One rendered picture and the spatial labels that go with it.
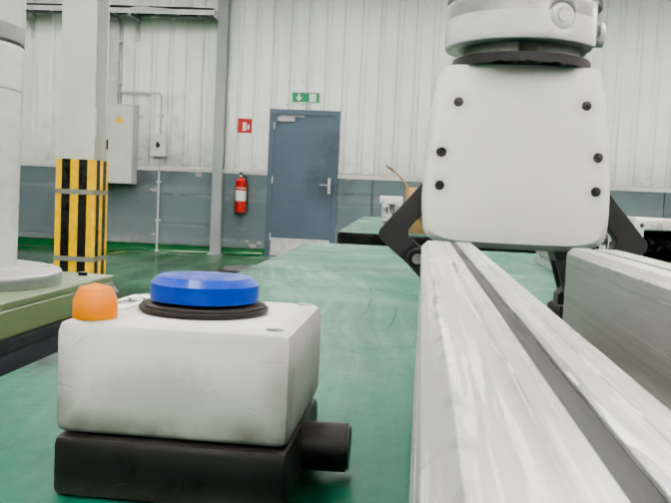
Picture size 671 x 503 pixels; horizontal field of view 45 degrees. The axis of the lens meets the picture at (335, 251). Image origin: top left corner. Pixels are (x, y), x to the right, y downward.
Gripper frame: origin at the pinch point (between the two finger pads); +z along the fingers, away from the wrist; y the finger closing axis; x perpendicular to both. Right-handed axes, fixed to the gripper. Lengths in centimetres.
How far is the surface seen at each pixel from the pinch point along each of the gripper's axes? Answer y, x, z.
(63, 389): 16.5, 21.0, -0.7
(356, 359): 8.7, -5.5, 2.9
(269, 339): 9.6, 20.9, -2.8
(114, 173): 442, -1059, -28
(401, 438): 5.3, 11.3, 2.9
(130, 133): 421, -1060, -85
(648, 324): -2.4, 20.0, -3.9
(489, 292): 3.3, 27.9, -5.5
